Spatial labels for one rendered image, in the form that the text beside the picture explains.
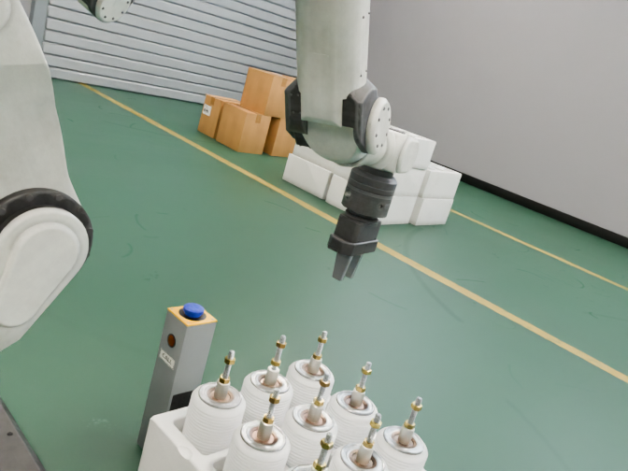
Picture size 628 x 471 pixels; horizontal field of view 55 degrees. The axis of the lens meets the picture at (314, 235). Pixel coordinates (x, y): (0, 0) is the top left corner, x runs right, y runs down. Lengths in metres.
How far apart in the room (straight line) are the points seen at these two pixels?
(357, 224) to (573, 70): 5.32
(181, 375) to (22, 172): 0.57
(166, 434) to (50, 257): 0.43
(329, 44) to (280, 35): 6.42
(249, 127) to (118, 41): 1.96
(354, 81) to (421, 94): 6.29
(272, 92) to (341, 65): 3.90
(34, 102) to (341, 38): 0.36
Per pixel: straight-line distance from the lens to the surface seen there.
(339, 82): 0.77
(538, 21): 6.58
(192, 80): 6.59
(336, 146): 0.85
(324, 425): 1.10
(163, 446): 1.13
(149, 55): 6.29
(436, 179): 3.95
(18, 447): 1.04
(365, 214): 1.09
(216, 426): 1.08
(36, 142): 0.80
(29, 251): 0.79
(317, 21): 0.75
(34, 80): 0.76
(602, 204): 6.07
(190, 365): 1.22
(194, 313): 1.18
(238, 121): 4.62
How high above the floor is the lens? 0.84
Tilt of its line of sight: 16 degrees down
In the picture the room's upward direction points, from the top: 16 degrees clockwise
